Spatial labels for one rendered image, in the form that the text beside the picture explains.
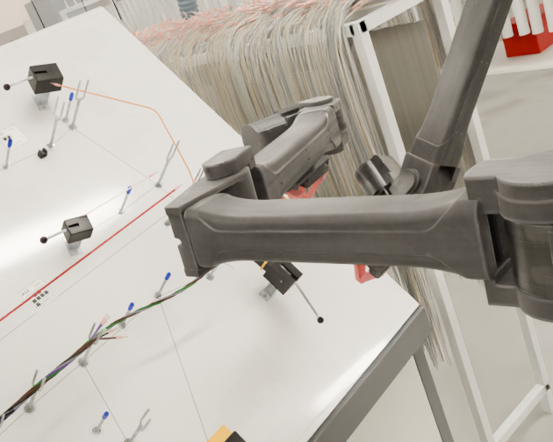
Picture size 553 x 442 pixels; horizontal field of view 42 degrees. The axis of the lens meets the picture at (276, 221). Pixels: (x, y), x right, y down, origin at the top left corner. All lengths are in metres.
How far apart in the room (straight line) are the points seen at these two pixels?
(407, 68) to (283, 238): 1.61
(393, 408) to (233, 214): 1.03
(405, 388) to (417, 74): 0.95
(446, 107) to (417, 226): 0.56
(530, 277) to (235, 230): 0.27
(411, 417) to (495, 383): 1.12
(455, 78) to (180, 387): 0.70
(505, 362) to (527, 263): 2.37
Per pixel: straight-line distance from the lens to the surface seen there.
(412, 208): 0.56
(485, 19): 1.09
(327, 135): 1.05
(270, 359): 1.41
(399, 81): 2.24
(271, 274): 1.40
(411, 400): 1.70
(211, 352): 1.37
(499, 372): 2.85
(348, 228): 0.59
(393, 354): 1.55
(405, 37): 2.17
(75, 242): 1.38
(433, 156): 1.10
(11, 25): 13.00
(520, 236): 0.51
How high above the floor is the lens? 1.70
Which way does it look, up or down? 21 degrees down
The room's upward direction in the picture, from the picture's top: 21 degrees counter-clockwise
